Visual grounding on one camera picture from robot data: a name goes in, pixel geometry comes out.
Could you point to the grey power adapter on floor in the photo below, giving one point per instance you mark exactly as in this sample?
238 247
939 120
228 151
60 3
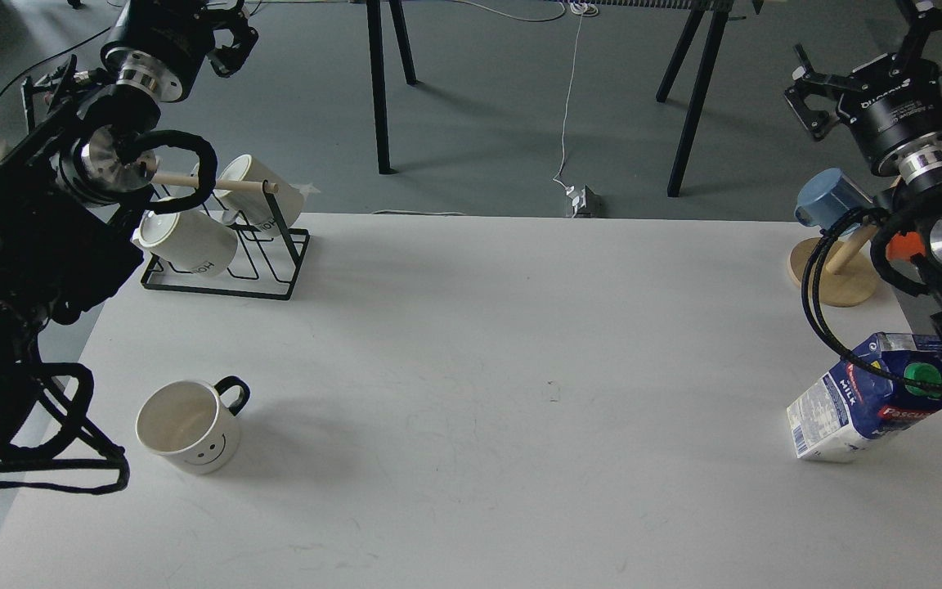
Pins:
584 203

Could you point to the blue white milk carton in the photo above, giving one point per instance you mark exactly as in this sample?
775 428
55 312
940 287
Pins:
848 410

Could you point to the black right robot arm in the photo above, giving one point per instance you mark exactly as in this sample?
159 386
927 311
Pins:
913 203

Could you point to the white mug front on rack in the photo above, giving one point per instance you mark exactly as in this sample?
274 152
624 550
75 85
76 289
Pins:
190 240

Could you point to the white mug rear on rack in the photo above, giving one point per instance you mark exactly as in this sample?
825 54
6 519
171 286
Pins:
270 220

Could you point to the wooden mug tree stand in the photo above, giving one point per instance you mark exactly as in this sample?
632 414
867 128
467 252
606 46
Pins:
842 266

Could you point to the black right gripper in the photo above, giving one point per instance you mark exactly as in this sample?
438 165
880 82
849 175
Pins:
900 114

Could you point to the blue cup on tree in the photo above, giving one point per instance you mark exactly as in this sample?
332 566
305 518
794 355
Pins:
826 197

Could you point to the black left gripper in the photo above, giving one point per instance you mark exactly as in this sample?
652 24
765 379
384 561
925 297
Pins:
172 39

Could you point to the black table legs right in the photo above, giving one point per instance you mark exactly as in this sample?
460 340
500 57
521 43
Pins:
720 11

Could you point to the white smiley mug black handle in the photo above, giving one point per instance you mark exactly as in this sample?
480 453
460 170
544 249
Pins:
193 424

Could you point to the black wire mug rack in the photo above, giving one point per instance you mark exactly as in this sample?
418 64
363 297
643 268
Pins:
263 268

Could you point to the orange cup on tree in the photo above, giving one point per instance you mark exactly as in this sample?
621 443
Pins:
905 245

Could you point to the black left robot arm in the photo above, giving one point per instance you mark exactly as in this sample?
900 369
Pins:
71 194

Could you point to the black table legs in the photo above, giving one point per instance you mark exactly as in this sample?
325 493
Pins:
720 11
377 74

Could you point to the white mug on rack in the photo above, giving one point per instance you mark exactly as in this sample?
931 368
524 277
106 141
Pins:
190 240
270 220

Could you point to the black table legs left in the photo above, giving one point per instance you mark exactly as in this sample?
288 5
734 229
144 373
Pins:
377 74

